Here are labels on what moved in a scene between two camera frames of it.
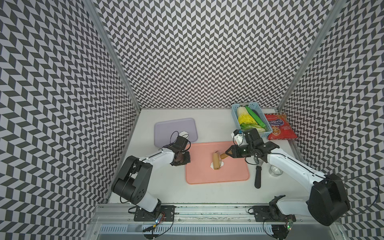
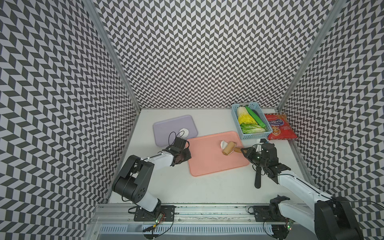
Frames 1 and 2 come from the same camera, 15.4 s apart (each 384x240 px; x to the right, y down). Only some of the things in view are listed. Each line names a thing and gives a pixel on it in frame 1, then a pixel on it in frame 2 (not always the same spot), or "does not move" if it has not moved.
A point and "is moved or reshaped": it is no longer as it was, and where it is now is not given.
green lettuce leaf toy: x=248 y=126 does not move
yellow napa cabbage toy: x=244 y=117 does not move
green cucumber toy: x=253 y=114 does not move
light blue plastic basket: x=256 y=106 does not move
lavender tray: x=165 y=131 does not move
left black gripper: x=187 y=160 does not move
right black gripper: x=235 y=153 to x=248 y=154
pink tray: x=199 y=171 is moved or reshaped
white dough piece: x=221 y=164 to x=223 y=144
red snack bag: x=281 y=126 does not move
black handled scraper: x=258 y=174 does not move
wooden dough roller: x=217 y=158 is moved or reshaped
